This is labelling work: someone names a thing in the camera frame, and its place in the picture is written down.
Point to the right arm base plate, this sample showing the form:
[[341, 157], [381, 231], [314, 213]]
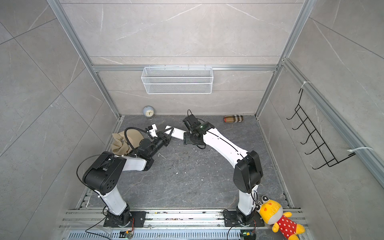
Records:
[[238, 219]]

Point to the white remote control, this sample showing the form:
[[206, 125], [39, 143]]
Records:
[[175, 132]]

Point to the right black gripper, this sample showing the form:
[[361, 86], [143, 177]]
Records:
[[187, 139]]

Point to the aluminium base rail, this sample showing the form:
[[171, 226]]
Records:
[[163, 224]]

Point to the plaid striped slipper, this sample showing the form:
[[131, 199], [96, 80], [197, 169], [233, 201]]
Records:
[[233, 119]]

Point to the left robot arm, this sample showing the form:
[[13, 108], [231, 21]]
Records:
[[103, 175]]

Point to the beige cap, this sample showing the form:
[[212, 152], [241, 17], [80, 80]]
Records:
[[120, 146]]

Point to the white wire mesh basket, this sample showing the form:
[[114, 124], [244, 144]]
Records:
[[178, 80]]

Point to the black wall hook rack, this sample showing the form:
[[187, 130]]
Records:
[[314, 135]]

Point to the yellow plush toy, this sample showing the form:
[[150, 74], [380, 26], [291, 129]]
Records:
[[272, 213]]

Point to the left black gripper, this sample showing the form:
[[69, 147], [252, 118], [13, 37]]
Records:
[[163, 138]]

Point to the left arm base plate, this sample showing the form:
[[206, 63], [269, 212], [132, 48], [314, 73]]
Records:
[[126, 219]]

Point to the small round grey clock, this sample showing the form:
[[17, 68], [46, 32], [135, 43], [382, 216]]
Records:
[[149, 112]]

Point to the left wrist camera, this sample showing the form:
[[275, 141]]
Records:
[[152, 131]]

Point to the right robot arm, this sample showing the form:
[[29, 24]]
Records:
[[247, 166]]

